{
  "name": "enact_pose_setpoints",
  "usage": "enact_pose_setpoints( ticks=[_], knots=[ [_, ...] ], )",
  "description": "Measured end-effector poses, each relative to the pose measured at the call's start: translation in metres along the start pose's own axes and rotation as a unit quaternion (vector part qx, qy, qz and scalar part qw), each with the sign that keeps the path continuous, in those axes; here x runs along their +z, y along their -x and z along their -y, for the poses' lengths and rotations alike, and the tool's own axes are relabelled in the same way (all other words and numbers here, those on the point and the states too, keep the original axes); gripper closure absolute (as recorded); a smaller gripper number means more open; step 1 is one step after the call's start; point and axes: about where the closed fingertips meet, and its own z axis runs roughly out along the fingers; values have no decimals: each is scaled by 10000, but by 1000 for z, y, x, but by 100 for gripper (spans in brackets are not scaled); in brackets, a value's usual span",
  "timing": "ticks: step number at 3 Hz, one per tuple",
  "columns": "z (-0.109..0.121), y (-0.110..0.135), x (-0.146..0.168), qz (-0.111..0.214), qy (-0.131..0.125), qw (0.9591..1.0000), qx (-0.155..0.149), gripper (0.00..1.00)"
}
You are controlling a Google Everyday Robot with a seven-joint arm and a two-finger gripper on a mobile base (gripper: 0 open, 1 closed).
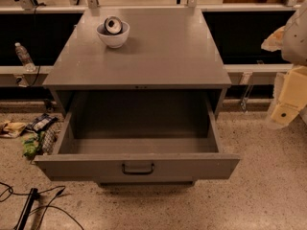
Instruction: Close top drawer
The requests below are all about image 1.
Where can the yellow chip bag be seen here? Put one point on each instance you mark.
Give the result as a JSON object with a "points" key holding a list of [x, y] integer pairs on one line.
{"points": [[10, 129]]}

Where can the white ceramic bowl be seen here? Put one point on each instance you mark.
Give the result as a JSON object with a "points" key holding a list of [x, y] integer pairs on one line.
{"points": [[113, 40]]}

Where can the grey metal drawer cabinet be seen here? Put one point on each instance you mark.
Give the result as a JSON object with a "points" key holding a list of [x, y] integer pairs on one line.
{"points": [[168, 49]]}

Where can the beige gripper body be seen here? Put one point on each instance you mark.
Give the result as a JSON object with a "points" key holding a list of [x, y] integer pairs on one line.
{"points": [[295, 43]]}

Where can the green snack bag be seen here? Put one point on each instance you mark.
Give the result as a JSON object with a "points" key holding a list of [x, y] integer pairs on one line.
{"points": [[32, 144]]}

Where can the black top drawer handle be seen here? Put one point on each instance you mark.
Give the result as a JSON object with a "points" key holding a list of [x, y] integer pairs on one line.
{"points": [[127, 170]]}

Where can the grey top drawer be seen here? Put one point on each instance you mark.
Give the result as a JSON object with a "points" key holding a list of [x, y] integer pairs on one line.
{"points": [[126, 137]]}

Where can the metal bracket on rail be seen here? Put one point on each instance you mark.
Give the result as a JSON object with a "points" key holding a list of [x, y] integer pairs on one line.
{"points": [[245, 81]]}

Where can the wire mesh basket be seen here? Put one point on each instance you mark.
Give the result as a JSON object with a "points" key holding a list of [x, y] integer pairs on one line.
{"points": [[51, 136]]}

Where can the black power strip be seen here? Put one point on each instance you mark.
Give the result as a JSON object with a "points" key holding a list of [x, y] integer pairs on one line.
{"points": [[33, 195]]}

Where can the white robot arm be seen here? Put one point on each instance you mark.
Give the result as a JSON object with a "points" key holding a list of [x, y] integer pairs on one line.
{"points": [[298, 21]]}

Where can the clear plastic water bottle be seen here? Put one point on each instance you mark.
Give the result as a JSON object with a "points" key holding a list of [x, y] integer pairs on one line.
{"points": [[24, 57]]}

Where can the dark blue snack bag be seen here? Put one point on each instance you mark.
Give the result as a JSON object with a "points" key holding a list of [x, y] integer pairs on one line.
{"points": [[41, 123]]}

